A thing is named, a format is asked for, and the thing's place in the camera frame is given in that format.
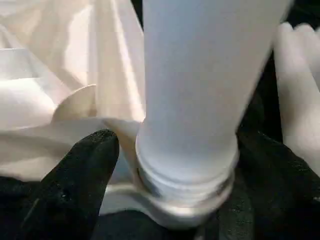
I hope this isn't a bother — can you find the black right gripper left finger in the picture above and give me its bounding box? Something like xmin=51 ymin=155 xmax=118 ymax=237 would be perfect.
xmin=20 ymin=128 xmax=121 ymax=240

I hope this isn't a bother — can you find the white plastic table top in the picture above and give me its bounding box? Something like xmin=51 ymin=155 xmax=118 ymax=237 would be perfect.
xmin=0 ymin=0 xmax=238 ymax=229

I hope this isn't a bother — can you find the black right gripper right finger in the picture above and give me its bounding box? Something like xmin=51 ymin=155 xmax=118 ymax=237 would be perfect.
xmin=199 ymin=129 xmax=320 ymax=240

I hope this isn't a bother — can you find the black plastic mat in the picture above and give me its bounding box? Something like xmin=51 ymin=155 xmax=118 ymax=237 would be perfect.
xmin=0 ymin=0 xmax=320 ymax=240

